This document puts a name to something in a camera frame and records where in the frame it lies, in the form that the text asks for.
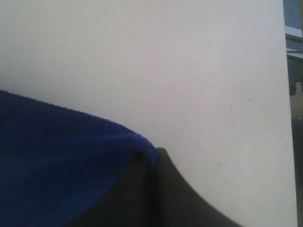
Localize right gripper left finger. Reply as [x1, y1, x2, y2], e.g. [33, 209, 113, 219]
[66, 152, 151, 227]

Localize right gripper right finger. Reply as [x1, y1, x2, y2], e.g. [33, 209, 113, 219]
[152, 148, 240, 227]

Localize blue towel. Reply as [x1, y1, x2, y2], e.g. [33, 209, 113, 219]
[0, 91, 158, 227]

